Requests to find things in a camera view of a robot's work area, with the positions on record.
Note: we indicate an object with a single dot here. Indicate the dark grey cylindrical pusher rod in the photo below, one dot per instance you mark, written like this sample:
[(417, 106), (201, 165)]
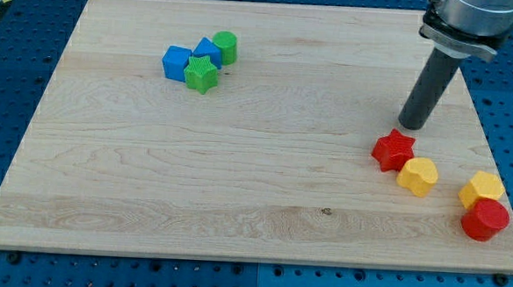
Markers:
[(435, 77)]

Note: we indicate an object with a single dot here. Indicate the red star block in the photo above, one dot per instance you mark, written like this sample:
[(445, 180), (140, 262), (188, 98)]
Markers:
[(393, 150)]

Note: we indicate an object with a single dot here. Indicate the yellow heart block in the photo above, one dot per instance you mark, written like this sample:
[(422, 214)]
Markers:
[(419, 175)]

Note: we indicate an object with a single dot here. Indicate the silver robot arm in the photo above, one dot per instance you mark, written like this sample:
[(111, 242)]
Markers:
[(458, 29)]

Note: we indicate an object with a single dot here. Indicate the yellow hexagon block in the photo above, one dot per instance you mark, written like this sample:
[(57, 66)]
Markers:
[(481, 185)]

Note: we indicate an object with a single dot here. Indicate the green star block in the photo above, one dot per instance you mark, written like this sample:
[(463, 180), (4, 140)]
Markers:
[(200, 74)]

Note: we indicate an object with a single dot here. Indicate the red cylinder block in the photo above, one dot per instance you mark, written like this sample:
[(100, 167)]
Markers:
[(485, 220)]

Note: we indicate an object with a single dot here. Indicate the green cylinder block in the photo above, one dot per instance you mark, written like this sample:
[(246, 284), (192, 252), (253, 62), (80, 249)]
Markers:
[(228, 46)]

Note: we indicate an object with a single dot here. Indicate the blue triangular block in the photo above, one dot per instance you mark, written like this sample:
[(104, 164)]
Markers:
[(206, 47)]

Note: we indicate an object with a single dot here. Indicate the blue cube block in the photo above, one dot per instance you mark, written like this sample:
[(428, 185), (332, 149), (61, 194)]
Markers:
[(175, 60)]

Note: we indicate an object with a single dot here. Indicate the light wooden board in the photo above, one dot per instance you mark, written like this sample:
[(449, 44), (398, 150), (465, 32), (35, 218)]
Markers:
[(273, 164)]

